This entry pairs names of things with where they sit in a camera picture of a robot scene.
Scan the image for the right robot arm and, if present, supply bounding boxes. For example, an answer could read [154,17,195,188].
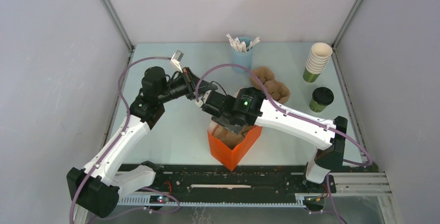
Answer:
[196,87,342,192]

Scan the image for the stack of paper cups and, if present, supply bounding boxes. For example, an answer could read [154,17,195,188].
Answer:
[302,43,333,83]

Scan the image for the black coffee lid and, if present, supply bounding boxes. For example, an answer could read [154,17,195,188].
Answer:
[312,87,335,106]

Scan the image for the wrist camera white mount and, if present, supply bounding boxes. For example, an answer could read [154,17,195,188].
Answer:
[170,50,184,73]
[196,90,212,108]

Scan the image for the single brown pulp carrier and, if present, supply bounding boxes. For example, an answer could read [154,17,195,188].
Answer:
[212,125,253,150]

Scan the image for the orange paper bag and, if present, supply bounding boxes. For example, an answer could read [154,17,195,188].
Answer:
[207,79,263,173]

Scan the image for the brown pulp cup carrier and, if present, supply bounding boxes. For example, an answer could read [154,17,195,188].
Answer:
[253,66,291,104]

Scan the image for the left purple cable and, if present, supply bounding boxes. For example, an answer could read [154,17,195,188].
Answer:
[68,56,173,224]

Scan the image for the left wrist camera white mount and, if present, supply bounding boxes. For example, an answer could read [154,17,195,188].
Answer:
[170,50,184,73]

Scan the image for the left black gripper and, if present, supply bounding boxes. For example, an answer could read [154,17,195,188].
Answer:
[158,67,218,104]

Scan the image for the green paper cup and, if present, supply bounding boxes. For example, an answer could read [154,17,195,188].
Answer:
[309,99,328,113]

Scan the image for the white stir stick packets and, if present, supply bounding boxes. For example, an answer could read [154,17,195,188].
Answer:
[226,34,260,53]

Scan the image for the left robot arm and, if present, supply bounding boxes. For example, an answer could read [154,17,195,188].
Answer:
[66,66,218,218]

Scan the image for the purple cable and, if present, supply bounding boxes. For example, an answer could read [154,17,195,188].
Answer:
[68,56,173,224]
[194,63,373,168]

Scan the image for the light blue holder cup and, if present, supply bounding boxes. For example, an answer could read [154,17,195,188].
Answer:
[232,37,253,73]

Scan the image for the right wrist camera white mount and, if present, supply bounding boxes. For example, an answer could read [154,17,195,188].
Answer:
[196,90,212,108]

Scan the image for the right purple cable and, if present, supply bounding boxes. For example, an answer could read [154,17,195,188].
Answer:
[194,63,373,168]

